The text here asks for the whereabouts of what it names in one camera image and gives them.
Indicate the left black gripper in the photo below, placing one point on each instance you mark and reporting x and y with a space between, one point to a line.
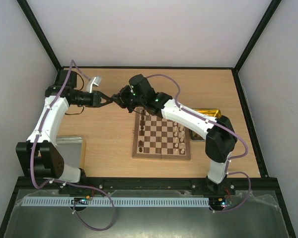
97 99

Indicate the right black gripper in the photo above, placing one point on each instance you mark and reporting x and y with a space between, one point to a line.
122 97

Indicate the wooden chess board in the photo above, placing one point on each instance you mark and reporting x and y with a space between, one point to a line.
158 139

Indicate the gold tin with dark pieces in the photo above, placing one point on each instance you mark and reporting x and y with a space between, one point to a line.
209 112

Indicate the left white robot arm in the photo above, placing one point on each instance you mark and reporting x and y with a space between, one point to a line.
38 155

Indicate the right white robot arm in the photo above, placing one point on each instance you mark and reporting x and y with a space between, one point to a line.
218 134

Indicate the row of dark chess pieces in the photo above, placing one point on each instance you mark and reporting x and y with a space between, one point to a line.
142 132

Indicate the row of light chess pieces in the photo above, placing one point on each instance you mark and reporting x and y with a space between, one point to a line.
179 146

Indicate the silver metal tray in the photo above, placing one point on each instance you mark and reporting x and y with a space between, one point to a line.
72 149

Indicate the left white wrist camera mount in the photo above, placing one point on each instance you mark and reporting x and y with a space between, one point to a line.
95 81

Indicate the light blue slotted cable duct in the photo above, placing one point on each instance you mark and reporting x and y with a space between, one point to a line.
37 201

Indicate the black aluminium frame rail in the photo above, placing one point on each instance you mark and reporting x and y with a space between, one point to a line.
198 186

